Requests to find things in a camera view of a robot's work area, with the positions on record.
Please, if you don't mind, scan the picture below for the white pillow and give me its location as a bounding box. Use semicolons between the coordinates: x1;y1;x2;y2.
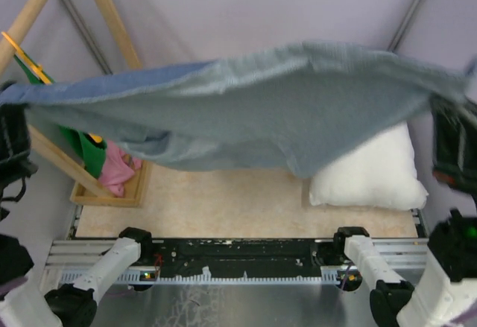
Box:
309;123;428;211

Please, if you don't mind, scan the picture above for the light blue pillowcase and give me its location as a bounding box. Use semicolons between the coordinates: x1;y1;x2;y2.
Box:
1;42;476;178

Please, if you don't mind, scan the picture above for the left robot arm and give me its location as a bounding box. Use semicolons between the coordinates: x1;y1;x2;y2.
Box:
1;104;155;326

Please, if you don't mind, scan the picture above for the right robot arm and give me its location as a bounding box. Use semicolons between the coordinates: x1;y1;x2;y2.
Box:
332;97;476;326

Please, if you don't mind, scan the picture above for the green shirt on hanger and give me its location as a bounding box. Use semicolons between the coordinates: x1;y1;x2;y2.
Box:
14;55;107;179

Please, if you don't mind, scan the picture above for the yellow plastic hanger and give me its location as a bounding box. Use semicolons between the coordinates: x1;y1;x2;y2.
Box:
1;31;106;148

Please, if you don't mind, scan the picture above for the pink garment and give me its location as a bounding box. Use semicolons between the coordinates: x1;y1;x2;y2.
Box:
98;141;142;197

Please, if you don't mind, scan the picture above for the wooden tray box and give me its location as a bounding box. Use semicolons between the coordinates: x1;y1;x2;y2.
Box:
70;162;152;208

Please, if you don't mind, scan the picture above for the white cable duct strip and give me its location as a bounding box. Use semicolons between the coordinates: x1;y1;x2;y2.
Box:
59;269;362;285

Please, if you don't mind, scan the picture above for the aluminium frame rail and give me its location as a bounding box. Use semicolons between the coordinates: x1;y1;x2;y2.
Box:
387;0;426;52

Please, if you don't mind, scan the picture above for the wooden clothes rack frame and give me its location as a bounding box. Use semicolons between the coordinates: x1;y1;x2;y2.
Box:
0;0;142;197

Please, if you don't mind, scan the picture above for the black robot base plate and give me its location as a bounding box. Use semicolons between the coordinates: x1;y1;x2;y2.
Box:
134;238;347;279

